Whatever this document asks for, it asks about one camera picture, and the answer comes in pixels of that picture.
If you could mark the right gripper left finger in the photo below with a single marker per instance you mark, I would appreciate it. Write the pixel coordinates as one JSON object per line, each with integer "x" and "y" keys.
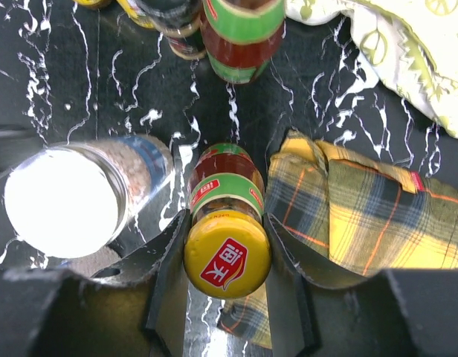
{"x": 135, "y": 307}

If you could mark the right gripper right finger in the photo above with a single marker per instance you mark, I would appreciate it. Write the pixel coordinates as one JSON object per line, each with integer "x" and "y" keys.
{"x": 317, "y": 308}

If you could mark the short green label sauce bottle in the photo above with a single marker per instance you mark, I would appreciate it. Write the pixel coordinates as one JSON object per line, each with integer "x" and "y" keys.
{"x": 227, "y": 253}

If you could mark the yellow plaid cloth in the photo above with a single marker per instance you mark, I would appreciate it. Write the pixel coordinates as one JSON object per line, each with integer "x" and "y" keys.
{"x": 361, "y": 214}

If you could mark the sago jar silver lid far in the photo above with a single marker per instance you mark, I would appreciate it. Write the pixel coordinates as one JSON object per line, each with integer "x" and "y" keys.
{"x": 70, "y": 200}

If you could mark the cream printed cloth bag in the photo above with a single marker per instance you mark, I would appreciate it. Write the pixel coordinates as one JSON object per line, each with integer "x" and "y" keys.
{"x": 411, "y": 45}

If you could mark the tall green label sauce bottle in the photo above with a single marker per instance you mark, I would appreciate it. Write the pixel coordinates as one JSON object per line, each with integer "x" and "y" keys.
{"x": 242, "y": 36}

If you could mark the yellow label bottle brown cap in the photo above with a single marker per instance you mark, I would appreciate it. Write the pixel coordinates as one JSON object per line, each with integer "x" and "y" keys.
{"x": 93, "y": 4}

